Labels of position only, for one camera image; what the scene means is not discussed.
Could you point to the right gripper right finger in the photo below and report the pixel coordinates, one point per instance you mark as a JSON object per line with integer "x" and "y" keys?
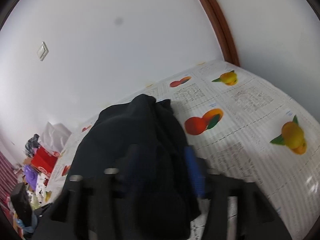
{"x": 235, "y": 204}

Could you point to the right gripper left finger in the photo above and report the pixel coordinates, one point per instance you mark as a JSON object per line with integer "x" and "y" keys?
{"x": 82, "y": 209}

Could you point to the black sweatshirt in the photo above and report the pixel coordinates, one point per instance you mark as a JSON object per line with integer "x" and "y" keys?
{"x": 164, "y": 204}

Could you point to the purple bag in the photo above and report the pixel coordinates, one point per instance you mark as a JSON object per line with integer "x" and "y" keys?
{"x": 31, "y": 176}

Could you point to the red paper bag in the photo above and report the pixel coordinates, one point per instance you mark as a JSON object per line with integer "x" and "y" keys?
{"x": 44, "y": 161}

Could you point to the plaid cloth in bag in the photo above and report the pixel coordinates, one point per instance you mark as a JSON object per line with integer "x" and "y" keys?
{"x": 32, "y": 145}

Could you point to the white plastic shopping bag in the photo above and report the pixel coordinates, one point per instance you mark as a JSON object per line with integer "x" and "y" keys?
{"x": 54, "y": 137}

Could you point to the fruit print tablecloth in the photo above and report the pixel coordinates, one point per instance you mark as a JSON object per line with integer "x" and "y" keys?
{"x": 263, "y": 134}

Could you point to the white wall switch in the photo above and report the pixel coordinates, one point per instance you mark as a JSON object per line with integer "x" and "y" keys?
{"x": 42, "y": 51}

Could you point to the brown wooden door frame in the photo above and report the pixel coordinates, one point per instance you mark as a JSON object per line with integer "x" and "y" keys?
{"x": 222, "y": 30}

